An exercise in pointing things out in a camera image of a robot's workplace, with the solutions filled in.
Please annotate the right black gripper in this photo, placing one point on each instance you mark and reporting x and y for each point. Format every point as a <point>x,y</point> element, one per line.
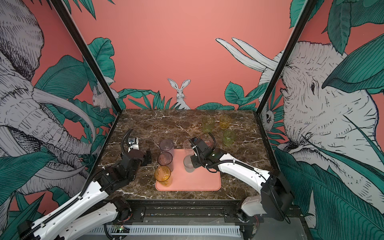
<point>194,160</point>

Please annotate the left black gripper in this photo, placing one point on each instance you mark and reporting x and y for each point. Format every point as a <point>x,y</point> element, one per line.
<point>145,161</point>

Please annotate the clear colourless tumbler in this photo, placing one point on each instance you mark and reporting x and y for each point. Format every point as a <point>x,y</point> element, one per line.
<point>188,147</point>

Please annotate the teal frosted tumbler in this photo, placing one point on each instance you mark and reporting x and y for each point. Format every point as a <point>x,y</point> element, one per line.
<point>188,165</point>

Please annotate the pink clear tumbler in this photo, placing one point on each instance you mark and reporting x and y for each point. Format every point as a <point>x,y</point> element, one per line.
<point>208,140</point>

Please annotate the pink plastic tray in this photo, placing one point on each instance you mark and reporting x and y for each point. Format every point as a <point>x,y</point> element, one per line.
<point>198,180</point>

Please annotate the amber yellow tumbler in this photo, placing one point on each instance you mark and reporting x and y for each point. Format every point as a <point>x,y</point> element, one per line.
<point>163,176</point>

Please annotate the dark smoky tumbler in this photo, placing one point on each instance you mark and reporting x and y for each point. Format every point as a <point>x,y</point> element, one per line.
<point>165,159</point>

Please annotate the light green tumbler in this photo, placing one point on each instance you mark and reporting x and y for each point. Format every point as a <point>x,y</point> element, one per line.
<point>208,123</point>

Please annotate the blue-grey clear tumbler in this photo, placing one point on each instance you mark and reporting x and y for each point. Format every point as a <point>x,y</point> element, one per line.
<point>167,145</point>

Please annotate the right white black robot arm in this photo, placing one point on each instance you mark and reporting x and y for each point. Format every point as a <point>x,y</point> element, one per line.
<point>275,193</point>

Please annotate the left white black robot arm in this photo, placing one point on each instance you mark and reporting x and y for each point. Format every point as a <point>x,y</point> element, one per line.
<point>99,188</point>

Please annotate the yellow short tumbler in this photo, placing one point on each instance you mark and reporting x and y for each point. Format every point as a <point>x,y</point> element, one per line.
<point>225,121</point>

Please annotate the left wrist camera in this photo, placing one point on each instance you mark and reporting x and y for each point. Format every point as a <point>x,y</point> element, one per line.
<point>133,144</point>

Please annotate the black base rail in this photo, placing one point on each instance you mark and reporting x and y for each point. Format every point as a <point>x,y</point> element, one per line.
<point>226,209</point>

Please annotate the white slotted cable duct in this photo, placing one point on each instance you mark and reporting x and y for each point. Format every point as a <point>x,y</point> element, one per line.
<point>151,230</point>

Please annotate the left black frame post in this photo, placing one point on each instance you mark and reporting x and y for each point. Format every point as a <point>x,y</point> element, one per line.
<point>63,13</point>

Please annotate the black frame post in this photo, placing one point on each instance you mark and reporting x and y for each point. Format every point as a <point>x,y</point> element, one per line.
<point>63,13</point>
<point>302,21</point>

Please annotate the right black frame post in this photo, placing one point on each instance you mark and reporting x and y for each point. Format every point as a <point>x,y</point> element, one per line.
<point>302,21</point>

